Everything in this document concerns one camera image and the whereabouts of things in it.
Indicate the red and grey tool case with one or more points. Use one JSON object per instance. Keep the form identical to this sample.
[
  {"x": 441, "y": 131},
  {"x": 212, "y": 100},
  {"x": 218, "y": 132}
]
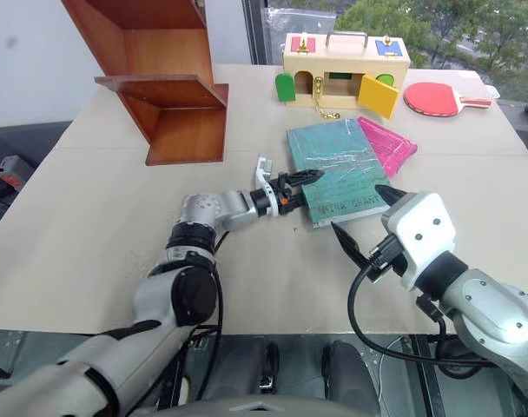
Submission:
[{"x": 12, "y": 171}]

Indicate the small white plastic container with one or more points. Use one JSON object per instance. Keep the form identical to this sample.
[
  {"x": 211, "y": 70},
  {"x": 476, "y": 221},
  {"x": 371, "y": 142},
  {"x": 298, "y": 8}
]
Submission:
[{"x": 492, "y": 91}]

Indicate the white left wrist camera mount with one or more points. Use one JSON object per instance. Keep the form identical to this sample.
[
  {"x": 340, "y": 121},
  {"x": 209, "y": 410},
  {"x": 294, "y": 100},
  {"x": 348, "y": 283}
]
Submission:
[{"x": 270, "y": 202}]

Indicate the clear plastic bag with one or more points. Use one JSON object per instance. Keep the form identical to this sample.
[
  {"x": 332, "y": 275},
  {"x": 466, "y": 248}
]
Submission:
[{"x": 298, "y": 28}]

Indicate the brown wooden shelf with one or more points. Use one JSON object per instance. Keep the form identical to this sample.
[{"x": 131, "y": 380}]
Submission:
[{"x": 181, "y": 130}]

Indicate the pink book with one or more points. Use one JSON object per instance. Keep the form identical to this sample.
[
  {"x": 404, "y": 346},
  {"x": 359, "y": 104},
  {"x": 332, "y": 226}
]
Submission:
[{"x": 390, "y": 147}]

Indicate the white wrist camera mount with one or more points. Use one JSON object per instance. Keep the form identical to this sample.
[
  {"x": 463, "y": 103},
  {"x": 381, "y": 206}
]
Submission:
[
  {"x": 270, "y": 202},
  {"x": 420, "y": 217}
]

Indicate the teal plastic-wrapped book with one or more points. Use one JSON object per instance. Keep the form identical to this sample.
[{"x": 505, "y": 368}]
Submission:
[{"x": 329, "y": 147}]

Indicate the pale wooden lock box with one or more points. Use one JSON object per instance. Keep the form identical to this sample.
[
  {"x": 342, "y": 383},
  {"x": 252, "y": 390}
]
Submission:
[{"x": 342, "y": 63}]

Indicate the grey rounded robot torso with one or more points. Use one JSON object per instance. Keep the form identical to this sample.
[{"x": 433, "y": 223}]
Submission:
[{"x": 268, "y": 406}]

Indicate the black table leg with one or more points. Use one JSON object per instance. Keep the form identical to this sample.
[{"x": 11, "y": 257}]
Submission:
[{"x": 170, "y": 391}]

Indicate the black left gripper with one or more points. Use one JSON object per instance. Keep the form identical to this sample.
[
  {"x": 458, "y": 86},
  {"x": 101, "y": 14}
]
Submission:
[{"x": 290, "y": 202}]

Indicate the red table tennis paddle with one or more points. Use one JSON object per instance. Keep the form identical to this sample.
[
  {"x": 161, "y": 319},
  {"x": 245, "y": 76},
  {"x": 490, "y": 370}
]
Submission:
[{"x": 429, "y": 98}]

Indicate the green arched box door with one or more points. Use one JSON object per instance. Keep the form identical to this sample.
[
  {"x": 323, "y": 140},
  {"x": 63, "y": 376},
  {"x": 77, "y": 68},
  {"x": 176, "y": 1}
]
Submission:
[
  {"x": 284, "y": 88},
  {"x": 385, "y": 79}
]

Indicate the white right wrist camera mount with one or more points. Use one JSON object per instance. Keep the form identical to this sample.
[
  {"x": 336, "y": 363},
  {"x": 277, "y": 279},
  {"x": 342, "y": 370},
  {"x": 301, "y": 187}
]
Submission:
[{"x": 420, "y": 217}]

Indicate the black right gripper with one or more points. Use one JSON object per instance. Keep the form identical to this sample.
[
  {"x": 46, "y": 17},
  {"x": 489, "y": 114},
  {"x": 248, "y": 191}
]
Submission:
[{"x": 387, "y": 271}]

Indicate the yellow square box door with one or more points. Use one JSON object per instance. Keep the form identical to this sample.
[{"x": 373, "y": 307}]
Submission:
[{"x": 378, "y": 96}]

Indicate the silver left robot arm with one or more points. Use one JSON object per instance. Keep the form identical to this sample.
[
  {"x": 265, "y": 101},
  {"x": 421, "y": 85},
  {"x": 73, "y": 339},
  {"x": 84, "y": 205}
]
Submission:
[{"x": 229, "y": 208}]

